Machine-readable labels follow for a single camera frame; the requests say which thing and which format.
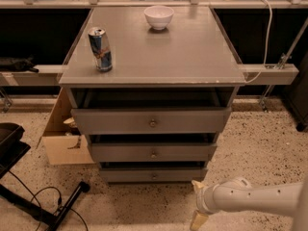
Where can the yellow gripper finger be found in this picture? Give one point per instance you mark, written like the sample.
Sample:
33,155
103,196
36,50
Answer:
198,219
198,187

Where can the grey middle drawer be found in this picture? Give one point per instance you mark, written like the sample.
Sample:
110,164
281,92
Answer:
152,152

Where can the grey top drawer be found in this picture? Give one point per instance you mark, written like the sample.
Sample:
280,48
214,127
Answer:
150,121

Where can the open cardboard box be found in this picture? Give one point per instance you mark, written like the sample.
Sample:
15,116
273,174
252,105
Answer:
63,144

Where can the black bag on ledge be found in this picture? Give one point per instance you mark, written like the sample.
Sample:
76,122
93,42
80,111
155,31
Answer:
17,64

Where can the grey bottom drawer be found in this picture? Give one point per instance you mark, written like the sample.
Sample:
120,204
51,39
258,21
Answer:
152,175

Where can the metal railing frame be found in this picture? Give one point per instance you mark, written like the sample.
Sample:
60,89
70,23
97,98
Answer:
272,74

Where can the white bowl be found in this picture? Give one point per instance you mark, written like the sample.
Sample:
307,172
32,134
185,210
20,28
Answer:
158,17

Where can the grey drawer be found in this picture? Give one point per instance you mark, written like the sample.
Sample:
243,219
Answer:
152,152
152,175
150,121

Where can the blue silver energy drink can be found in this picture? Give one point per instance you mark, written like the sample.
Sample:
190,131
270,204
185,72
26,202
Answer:
100,48

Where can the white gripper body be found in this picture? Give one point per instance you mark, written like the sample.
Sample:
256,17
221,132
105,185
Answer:
201,199

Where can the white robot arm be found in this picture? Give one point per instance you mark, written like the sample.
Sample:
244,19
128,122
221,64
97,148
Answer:
238,195

